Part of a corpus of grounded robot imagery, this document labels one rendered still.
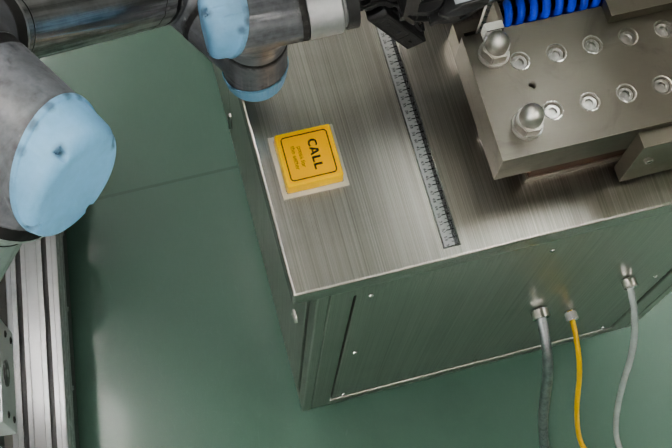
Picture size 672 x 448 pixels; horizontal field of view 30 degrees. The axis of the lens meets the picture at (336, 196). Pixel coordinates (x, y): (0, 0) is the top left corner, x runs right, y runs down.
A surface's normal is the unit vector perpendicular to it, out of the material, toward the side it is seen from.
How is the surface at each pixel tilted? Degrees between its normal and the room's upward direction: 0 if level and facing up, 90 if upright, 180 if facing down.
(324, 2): 26
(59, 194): 85
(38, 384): 0
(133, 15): 75
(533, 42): 0
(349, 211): 0
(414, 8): 90
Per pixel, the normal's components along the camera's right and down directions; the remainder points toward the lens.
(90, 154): 0.79, 0.56
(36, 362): 0.05, -0.34
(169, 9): 0.86, 0.37
